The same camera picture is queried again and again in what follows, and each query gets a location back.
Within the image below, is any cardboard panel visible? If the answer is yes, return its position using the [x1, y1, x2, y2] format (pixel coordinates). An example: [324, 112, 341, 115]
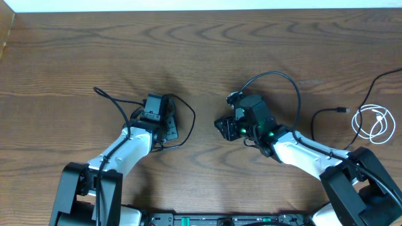
[0, 0, 15, 58]

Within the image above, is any white usb cable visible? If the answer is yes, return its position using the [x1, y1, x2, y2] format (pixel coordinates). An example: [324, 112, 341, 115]
[350, 104, 396, 145]

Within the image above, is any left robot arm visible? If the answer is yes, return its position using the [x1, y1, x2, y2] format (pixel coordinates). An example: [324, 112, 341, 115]
[50, 94, 178, 225]

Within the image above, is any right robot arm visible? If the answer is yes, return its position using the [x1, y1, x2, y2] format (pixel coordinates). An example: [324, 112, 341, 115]
[214, 93, 401, 225]

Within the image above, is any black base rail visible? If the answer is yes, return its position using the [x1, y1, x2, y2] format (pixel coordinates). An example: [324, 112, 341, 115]
[119, 205, 315, 226]

